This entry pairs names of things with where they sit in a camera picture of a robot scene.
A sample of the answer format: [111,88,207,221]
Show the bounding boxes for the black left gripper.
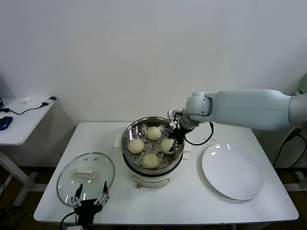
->
[71,181,110,226]

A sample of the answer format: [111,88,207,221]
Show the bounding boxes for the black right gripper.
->
[168,119,195,155]

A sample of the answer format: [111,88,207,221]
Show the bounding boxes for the white steamed baozi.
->
[128,139,145,154]
[146,126,161,140]
[160,138,175,154]
[142,153,160,168]

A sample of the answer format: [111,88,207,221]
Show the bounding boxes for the round glass pot lid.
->
[56,152,115,207]

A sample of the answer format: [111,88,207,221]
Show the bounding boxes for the stainless steel steamer basket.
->
[114,116,194,173]

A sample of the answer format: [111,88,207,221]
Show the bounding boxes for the small dark crumbs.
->
[198,137,218,145]

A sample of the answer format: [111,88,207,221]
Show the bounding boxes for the large white plate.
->
[201,143,265,201]

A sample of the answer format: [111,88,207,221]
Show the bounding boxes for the white side table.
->
[0,96,58,207]

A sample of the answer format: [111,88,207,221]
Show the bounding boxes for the blue computer mouse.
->
[0,115,13,131]

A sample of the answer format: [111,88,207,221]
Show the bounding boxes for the pale green container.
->
[293,73,307,95]

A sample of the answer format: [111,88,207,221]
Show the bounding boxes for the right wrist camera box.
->
[167,109,182,128]

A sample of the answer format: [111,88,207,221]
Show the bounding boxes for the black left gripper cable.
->
[59,210,82,230]

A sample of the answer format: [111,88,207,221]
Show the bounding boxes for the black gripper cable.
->
[59,210,82,230]
[174,112,214,146]

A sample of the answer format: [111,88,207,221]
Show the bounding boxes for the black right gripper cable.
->
[174,112,214,146]

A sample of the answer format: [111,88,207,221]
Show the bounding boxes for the black cable below adapter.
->
[272,141,290,169]

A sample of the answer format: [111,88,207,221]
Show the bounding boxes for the black cable with plug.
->
[0,96,58,115]

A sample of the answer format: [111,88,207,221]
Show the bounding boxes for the dark grey cable adapter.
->
[285,128,303,144]

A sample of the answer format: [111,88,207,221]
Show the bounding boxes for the black looping cable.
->
[294,134,307,169]

